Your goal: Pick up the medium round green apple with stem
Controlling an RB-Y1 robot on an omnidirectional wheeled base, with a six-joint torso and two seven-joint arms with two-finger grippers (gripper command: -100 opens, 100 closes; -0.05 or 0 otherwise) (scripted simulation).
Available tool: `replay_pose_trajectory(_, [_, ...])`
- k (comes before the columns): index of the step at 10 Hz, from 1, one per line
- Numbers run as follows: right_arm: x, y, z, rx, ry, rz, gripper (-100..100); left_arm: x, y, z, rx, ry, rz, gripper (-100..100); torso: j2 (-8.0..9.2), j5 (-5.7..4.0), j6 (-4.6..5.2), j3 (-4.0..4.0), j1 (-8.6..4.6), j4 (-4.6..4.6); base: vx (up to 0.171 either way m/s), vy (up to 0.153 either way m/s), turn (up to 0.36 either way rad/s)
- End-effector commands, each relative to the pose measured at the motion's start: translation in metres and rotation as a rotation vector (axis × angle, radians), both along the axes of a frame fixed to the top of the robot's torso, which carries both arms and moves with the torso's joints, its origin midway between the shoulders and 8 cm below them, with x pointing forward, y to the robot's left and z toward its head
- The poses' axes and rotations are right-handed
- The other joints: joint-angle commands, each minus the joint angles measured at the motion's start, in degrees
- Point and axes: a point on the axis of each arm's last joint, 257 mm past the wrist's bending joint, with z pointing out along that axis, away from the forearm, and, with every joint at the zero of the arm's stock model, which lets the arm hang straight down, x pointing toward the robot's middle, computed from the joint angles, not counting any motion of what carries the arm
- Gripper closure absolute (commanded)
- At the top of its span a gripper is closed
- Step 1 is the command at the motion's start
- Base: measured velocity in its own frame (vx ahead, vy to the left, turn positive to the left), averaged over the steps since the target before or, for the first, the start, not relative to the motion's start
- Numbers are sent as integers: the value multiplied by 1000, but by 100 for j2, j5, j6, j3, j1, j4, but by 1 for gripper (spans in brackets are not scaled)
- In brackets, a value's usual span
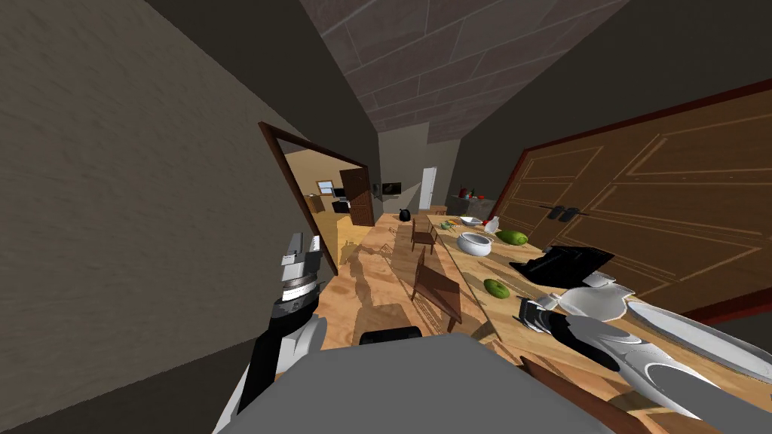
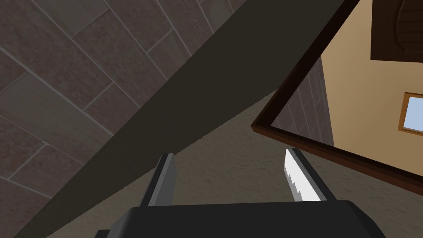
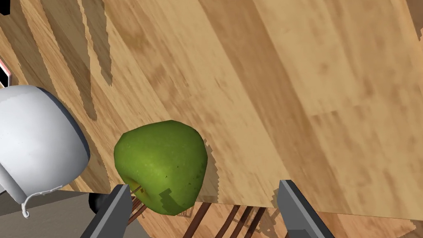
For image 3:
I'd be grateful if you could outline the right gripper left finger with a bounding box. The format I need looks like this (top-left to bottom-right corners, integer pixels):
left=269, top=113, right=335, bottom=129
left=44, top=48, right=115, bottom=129
left=80, top=184, right=133, bottom=238

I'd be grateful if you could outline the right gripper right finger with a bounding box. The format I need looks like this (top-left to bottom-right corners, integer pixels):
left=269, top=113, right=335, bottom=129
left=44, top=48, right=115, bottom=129
left=277, top=180, right=335, bottom=238

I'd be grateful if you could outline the green apple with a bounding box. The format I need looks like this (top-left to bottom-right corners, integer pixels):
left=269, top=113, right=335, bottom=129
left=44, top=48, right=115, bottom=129
left=114, top=120, right=209, bottom=217

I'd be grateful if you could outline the white mug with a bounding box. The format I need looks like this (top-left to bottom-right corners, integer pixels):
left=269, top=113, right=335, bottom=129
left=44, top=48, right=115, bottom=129
left=0, top=85, right=91, bottom=219

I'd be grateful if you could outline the light wooden table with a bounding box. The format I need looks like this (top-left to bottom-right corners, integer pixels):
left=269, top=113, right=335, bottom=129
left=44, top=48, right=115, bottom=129
left=0, top=0, right=423, bottom=221

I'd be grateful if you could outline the pink-edged flat object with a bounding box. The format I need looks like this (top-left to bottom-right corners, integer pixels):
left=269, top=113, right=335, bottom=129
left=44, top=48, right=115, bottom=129
left=0, top=59, right=12, bottom=88

